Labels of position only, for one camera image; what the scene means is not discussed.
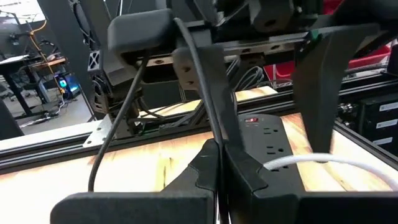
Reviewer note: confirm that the silver corner bracket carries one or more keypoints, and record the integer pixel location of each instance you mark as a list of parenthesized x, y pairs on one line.
[(98, 135)]

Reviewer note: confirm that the black labelled drawer cabinet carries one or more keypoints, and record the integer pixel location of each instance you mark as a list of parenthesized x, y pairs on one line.
[(370, 124)]

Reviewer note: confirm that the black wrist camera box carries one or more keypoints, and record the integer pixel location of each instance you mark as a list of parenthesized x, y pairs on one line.
[(140, 31)]

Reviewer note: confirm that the red storage bin rack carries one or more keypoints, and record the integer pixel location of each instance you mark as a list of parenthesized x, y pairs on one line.
[(367, 60)]

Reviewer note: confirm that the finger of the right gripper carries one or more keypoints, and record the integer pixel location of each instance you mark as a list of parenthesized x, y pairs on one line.
[(227, 109), (317, 93)]

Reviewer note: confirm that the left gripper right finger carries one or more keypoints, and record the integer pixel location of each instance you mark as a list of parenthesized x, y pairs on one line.
[(311, 210)]

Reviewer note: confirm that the black power strip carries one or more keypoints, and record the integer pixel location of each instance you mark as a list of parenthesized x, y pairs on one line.
[(270, 133)]

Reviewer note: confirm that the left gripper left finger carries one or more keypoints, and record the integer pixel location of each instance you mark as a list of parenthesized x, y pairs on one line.
[(140, 208)]

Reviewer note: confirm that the computer tower cyan light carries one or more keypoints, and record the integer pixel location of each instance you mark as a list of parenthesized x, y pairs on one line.
[(63, 83)]

